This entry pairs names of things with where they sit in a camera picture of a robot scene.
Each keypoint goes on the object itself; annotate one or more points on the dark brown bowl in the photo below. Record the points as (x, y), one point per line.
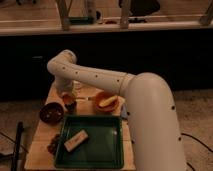
(51, 113)

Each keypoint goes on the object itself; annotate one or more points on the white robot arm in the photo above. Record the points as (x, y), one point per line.
(153, 121)

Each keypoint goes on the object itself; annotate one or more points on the blue object behind arm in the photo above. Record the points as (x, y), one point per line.
(123, 112)

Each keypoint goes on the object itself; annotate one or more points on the black pole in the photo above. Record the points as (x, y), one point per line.
(16, 149)

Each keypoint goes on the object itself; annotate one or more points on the green plastic tray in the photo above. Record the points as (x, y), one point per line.
(103, 149)

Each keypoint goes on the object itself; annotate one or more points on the brown grape cluster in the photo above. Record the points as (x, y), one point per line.
(52, 147)

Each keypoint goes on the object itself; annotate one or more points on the metal cup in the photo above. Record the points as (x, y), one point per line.
(71, 107)

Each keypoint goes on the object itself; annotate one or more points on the orange bowl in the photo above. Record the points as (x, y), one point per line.
(104, 95)

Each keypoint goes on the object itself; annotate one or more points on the metal spoon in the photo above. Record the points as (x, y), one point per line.
(88, 98)

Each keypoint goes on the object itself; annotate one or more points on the red apple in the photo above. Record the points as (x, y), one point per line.
(67, 99)

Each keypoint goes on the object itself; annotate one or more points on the white rectangular block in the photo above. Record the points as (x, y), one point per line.
(76, 140)

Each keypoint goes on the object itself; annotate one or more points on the yellow banana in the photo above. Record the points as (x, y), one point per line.
(108, 101)

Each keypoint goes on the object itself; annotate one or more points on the clear glass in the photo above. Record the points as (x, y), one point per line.
(77, 86)

